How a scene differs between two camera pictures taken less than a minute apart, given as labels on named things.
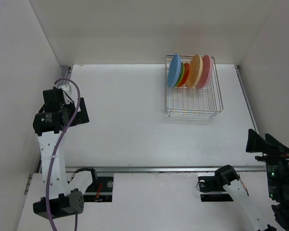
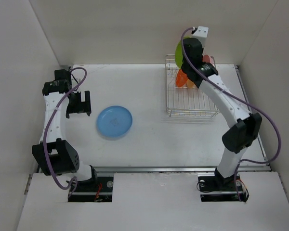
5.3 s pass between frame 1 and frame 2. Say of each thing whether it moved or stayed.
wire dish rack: stayed
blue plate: moved
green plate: moved
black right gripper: moved
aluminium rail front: stayed
